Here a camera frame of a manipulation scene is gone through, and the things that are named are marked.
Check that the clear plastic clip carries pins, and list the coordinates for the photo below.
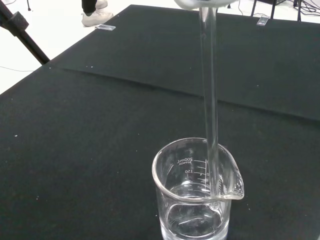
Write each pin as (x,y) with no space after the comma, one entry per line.
(106,27)
(262,21)

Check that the black stand pole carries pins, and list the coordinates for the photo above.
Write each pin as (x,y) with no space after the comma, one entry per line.
(298,10)

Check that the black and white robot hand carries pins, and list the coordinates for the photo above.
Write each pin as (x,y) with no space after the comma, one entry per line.
(200,3)

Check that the black mat sheet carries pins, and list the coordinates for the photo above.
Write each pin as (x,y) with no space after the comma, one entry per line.
(150,50)

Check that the black bench cloth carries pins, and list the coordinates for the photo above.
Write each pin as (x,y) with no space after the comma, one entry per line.
(75,155)

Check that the clear 200 mL glass beaker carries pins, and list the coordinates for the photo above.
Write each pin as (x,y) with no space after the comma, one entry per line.
(190,221)

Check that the black stand legs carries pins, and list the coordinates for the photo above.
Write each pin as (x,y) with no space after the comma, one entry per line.
(254,8)

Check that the person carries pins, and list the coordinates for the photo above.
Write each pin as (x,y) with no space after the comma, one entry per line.
(95,16)

